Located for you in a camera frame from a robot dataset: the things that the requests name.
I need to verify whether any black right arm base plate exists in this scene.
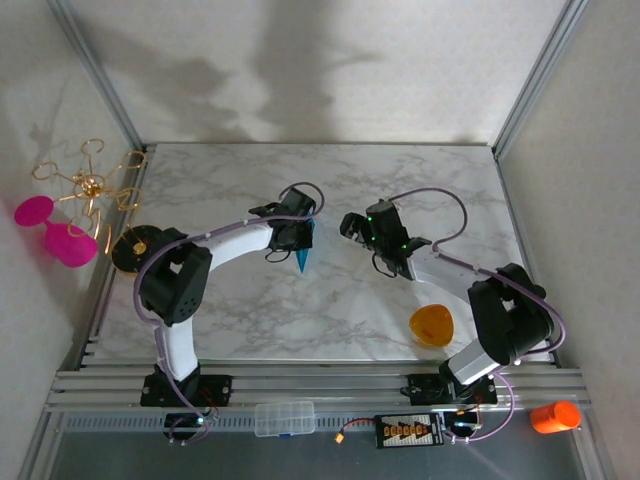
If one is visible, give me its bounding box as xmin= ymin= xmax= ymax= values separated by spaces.
xmin=407 ymin=372 xmax=499 ymax=406

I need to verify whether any red wire yellow connector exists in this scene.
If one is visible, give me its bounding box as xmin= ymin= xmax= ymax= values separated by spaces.
xmin=334 ymin=417 xmax=379 ymax=445

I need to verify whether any aluminium corner post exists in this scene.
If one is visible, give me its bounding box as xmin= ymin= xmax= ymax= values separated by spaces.
xmin=491 ymin=0 xmax=586 ymax=160
xmin=47 ymin=0 xmax=149 ymax=156

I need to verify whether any aluminium table frame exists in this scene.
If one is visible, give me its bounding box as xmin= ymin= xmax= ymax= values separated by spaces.
xmin=44 ymin=143 xmax=596 ymax=415

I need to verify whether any clear plastic organizer box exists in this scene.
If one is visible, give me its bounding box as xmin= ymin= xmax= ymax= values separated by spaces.
xmin=253 ymin=400 xmax=316 ymax=438

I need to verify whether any orange translucent bowl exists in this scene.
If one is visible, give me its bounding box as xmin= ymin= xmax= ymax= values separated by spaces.
xmin=408 ymin=303 xmax=457 ymax=350

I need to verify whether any grey slotted cable duct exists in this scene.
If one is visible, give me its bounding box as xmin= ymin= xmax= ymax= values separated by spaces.
xmin=59 ymin=412 xmax=381 ymax=434

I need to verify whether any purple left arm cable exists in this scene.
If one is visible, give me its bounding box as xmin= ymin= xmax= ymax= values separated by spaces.
xmin=133 ymin=181 xmax=327 ymax=446

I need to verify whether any orange cylindrical container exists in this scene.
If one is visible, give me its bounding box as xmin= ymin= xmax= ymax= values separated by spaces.
xmin=529 ymin=400 xmax=583 ymax=435

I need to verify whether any pink plastic goblet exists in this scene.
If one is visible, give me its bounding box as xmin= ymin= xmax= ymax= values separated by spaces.
xmin=13 ymin=195 xmax=100 ymax=269

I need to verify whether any small black controller box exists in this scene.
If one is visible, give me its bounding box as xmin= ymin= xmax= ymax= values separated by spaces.
xmin=446 ymin=409 xmax=482 ymax=432
xmin=163 ymin=412 xmax=210 ymax=432

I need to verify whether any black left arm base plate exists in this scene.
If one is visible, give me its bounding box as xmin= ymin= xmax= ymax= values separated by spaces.
xmin=139 ymin=373 xmax=234 ymax=407

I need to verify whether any black charging board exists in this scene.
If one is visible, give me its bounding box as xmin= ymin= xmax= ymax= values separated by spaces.
xmin=374 ymin=412 xmax=445 ymax=449

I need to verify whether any gold wire stand black base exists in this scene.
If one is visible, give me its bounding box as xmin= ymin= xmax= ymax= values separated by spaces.
xmin=31 ymin=138 xmax=166 ymax=275

